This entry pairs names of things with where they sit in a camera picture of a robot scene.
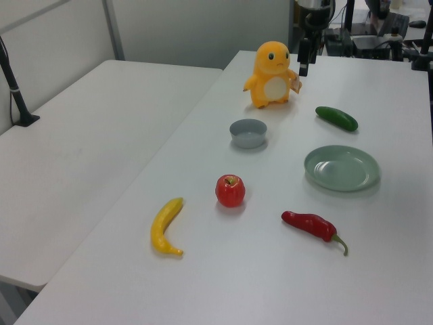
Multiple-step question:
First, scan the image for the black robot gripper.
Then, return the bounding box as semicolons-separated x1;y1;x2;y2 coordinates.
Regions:
297;0;336;77

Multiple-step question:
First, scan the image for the red apple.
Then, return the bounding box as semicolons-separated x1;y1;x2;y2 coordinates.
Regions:
215;174;246;208

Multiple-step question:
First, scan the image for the small grey bowl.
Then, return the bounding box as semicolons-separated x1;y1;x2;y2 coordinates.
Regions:
229;118;268;149

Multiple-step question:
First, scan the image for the black electronics box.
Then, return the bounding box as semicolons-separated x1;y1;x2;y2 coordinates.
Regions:
323;28;353;57

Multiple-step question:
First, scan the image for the orange plush toy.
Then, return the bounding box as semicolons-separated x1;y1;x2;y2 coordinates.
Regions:
242;41;302;110

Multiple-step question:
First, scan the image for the green cucumber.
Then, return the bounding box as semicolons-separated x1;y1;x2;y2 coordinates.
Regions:
315;106;359;133

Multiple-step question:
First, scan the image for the black keyboard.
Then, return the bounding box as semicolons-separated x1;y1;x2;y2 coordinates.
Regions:
378;12;410;37

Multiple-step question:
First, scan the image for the black clamp stand pole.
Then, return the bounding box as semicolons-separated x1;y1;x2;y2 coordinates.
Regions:
411;25;433;72

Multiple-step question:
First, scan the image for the pale green plate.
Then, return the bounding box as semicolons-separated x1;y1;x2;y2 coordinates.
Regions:
303;145;381;193

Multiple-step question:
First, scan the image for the red chili pepper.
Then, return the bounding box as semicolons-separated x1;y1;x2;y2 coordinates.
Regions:
281;211;349;257

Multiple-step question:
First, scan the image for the yellow banana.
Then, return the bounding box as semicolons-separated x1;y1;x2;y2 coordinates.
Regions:
150;197;185;257

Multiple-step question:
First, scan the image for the white side table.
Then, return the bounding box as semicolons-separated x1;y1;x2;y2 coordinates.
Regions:
0;60;224;293

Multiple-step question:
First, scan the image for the black camera stand pole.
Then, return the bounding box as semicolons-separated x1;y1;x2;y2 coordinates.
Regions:
0;35;41;127

